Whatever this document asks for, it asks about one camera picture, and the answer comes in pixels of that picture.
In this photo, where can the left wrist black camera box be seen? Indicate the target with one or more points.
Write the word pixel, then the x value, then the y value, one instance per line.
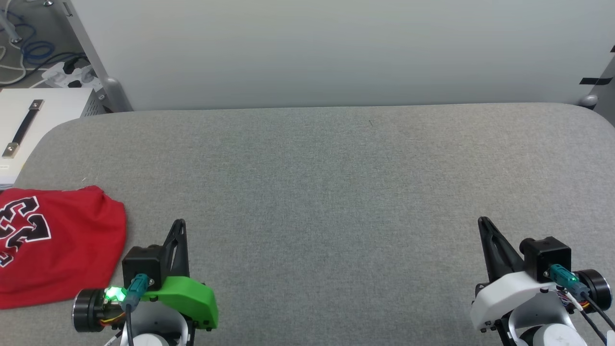
pixel 143 264

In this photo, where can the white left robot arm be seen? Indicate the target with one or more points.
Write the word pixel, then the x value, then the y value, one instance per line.
pixel 153 331

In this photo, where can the long black tape strip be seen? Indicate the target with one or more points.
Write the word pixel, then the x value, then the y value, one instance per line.
pixel 596 80

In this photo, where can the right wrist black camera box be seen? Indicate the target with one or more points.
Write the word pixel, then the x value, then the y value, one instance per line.
pixel 545 257

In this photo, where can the white power strip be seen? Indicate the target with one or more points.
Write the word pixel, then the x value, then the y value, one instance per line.
pixel 72 74

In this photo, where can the red white sports shirt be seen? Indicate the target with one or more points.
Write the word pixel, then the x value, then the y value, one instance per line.
pixel 72 250

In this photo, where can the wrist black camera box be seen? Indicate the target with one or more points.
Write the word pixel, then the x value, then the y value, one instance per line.
pixel 545 257
pixel 143 264

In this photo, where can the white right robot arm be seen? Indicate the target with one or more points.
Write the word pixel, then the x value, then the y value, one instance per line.
pixel 547 327

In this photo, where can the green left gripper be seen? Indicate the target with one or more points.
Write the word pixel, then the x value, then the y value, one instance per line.
pixel 187 298

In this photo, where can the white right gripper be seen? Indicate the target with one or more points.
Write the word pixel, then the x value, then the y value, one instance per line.
pixel 504 295

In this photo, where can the grey round foot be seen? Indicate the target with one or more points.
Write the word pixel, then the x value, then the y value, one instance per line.
pixel 588 100

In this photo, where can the grey metal post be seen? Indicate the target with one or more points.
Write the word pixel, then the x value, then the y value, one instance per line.
pixel 103 72

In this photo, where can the white metal equipment case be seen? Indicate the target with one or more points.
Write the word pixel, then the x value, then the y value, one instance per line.
pixel 53 110

